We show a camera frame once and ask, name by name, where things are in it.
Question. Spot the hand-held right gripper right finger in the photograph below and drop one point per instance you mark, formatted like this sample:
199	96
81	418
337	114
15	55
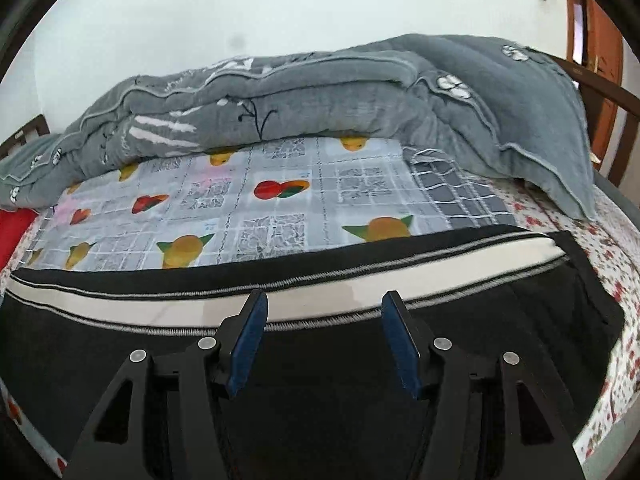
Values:
402	345

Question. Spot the floral bed sheet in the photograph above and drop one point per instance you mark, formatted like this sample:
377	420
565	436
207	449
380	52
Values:
580	245

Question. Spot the red cloth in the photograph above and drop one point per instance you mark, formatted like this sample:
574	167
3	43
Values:
14	235

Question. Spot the brown wooden door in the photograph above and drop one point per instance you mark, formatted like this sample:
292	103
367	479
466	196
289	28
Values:
602	35

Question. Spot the grey printed quilt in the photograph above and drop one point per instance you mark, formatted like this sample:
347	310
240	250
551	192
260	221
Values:
300	105

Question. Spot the dark wooden bed frame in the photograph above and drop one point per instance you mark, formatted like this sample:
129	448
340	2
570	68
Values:
612	95

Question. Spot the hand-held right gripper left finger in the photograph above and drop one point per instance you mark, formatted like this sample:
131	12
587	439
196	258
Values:
247	340

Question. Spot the fruit print bed blanket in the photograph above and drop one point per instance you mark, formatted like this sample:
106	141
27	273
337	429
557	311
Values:
320	210

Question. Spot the black pants with white stripe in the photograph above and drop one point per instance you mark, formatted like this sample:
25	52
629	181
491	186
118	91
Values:
325	410

